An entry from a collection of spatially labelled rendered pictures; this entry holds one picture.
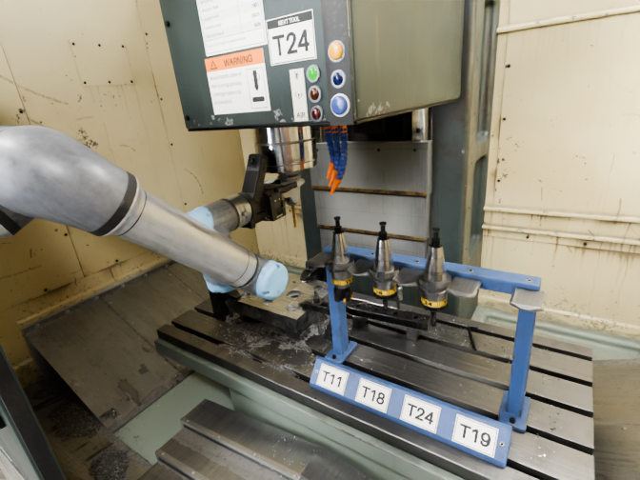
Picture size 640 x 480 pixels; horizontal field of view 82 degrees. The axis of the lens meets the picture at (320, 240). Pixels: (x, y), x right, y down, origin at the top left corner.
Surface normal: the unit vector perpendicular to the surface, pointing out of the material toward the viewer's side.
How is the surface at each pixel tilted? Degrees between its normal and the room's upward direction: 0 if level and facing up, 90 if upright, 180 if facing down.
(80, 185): 77
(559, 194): 90
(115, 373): 24
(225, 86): 90
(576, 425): 0
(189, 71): 90
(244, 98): 90
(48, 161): 61
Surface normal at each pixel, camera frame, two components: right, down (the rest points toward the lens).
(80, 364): 0.26, -0.79
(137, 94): 0.83, 0.13
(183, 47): -0.55, 0.35
